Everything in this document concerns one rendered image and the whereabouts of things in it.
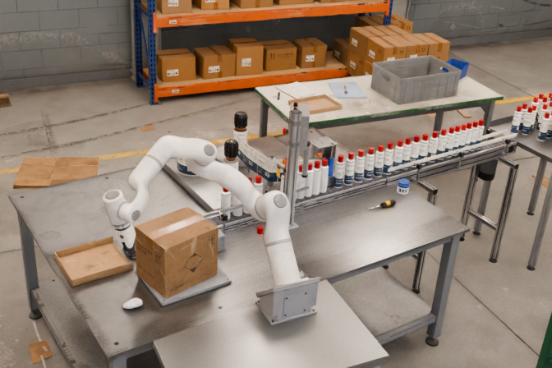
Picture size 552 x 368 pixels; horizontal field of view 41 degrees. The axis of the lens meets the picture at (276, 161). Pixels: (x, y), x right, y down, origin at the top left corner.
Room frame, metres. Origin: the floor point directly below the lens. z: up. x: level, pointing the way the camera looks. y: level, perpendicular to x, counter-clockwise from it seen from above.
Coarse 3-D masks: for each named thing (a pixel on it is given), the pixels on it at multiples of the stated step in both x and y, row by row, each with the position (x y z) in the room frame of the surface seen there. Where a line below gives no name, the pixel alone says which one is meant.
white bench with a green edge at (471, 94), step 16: (320, 80) 5.72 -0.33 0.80; (336, 80) 5.74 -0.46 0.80; (352, 80) 5.77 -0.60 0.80; (368, 80) 5.79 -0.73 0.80; (464, 80) 5.94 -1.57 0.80; (272, 96) 5.31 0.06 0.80; (288, 96) 5.33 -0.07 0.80; (368, 96) 5.44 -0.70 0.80; (464, 96) 5.57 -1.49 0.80; (480, 96) 5.59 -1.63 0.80; (496, 96) 5.61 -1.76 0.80; (288, 112) 5.02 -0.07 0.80; (336, 112) 5.08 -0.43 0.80; (352, 112) 5.10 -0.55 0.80; (368, 112) 5.11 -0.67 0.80; (384, 112) 5.13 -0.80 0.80; (400, 112) 5.19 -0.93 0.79; (416, 112) 5.32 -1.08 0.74; (432, 112) 5.38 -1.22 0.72; (320, 128) 4.95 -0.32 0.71
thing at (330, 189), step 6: (372, 174) 3.95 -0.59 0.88; (372, 180) 3.87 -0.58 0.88; (378, 180) 3.88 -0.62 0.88; (330, 186) 3.76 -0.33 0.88; (348, 186) 3.77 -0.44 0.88; (354, 186) 3.78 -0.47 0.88; (330, 192) 3.69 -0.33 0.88; (306, 198) 3.60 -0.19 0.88; (312, 198) 3.61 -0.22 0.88; (216, 216) 3.35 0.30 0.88; (234, 216) 3.36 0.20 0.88; (246, 216) 3.37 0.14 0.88; (216, 222) 3.29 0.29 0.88; (222, 222) 3.29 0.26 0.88; (228, 222) 3.30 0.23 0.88
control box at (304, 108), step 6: (300, 108) 3.48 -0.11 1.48; (306, 108) 3.49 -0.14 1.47; (306, 114) 3.41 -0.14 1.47; (306, 120) 3.39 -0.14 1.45; (306, 126) 3.39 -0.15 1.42; (306, 132) 3.39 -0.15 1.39; (300, 138) 3.39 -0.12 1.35; (306, 138) 3.39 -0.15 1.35; (300, 144) 3.39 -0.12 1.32; (306, 144) 3.39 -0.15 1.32
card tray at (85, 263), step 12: (108, 240) 3.10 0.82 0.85; (60, 252) 2.96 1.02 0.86; (72, 252) 2.99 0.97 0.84; (84, 252) 3.00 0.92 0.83; (96, 252) 3.01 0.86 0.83; (108, 252) 3.02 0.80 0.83; (120, 252) 3.02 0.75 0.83; (60, 264) 2.87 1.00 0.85; (72, 264) 2.89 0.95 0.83; (84, 264) 2.90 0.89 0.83; (96, 264) 2.91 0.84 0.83; (108, 264) 2.91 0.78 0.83; (120, 264) 2.92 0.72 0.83; (132, 264) 2.90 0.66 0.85; (72, 276) 2.80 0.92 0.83; (84, 276) 2.76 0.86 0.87; (96, 276) 2.79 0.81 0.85
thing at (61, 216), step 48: (48, 192) 3.57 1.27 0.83; (96, 192) 3.61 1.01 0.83; (384, 192) 3.82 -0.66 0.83; (48, 240) 3.10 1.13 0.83; (96, 240) 3.12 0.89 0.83; (240, 240) 3.21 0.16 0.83; (336, 240) 3.27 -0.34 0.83; (384, 240) 3.29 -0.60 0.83; (432, 240) 3.32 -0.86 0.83; (96, 288) 2.73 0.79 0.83; (144, 288) 2.75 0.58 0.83; (240, 288) 2.79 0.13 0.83; (96, 336) 2.40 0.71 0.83; (144, 336) 2.42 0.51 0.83
